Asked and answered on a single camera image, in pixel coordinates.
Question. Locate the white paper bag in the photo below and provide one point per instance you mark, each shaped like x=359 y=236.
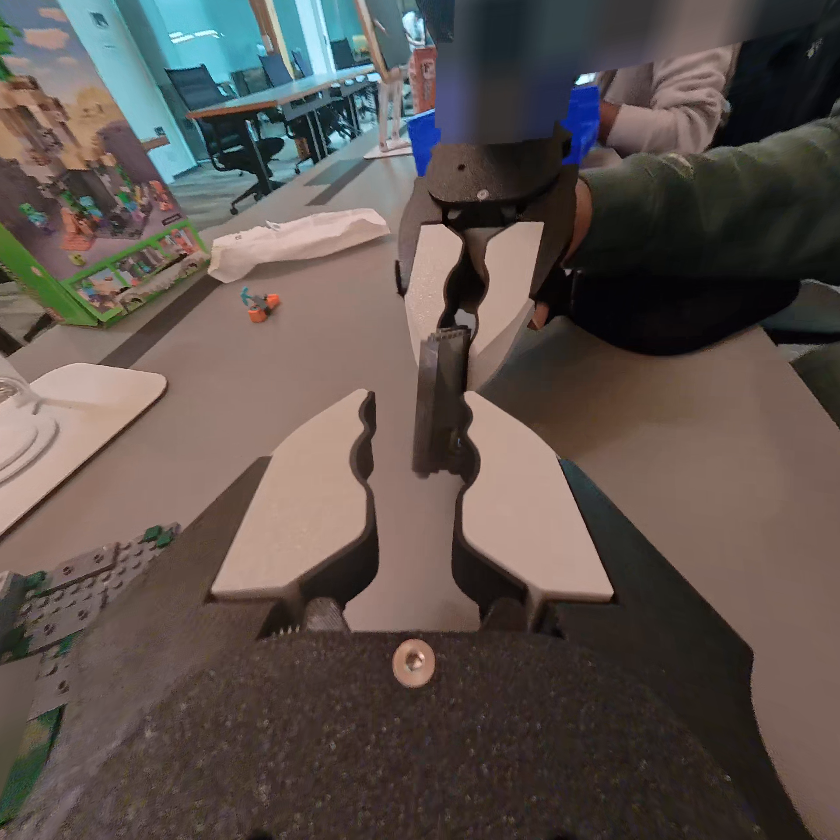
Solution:
x=295 y=239

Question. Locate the person's right hand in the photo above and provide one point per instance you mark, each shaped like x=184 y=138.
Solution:
x=581 y=216

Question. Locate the black office chair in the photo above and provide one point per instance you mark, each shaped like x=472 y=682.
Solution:
x=216 y=138
x=275 y=69

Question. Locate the grey brick baseplate build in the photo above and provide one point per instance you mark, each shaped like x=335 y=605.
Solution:
x=72 y=590

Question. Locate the orange teal brick figure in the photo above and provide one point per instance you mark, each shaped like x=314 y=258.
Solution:
x=257 y=315

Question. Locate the green printed toy box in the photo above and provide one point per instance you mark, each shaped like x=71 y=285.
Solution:
x=79 y=197

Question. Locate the long wooden-top table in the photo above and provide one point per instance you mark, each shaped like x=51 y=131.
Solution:
x=275 y=98

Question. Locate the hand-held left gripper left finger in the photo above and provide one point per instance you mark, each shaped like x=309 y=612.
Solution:
x=295 y=525

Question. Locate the orange printed box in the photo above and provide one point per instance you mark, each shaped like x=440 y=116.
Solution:
x=423 y=79

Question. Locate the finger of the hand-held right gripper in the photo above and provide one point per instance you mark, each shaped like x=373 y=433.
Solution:
x=430 y=275
x=515 y=275

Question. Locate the black board on white stand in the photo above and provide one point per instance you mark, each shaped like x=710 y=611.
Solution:
x=392 y=111

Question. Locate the grey desk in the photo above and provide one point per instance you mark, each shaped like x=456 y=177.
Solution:
x=328 y=341

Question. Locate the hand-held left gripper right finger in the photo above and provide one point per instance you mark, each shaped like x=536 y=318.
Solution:
x=531 y=525

